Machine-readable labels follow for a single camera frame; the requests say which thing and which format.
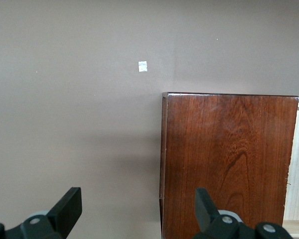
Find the brown paper table cover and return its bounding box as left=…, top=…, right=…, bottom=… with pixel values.
left=0, top=0, right=299, bottom=239

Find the small tape square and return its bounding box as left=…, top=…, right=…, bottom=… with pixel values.
left=138, top=60, right=149, bottom=73

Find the light wooden drawer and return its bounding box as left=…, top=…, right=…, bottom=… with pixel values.
left=283, top=102, right=299, bottom=239

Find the dark brown wooden cabinet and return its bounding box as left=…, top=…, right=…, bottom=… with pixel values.
left=159, top=92, right=299, bottom=239

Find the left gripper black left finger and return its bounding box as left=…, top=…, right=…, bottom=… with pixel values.
left=4, top=187, right=83, bottom=239

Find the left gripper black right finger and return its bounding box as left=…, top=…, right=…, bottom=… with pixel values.
left=189, top=187, right=255, bottom=239

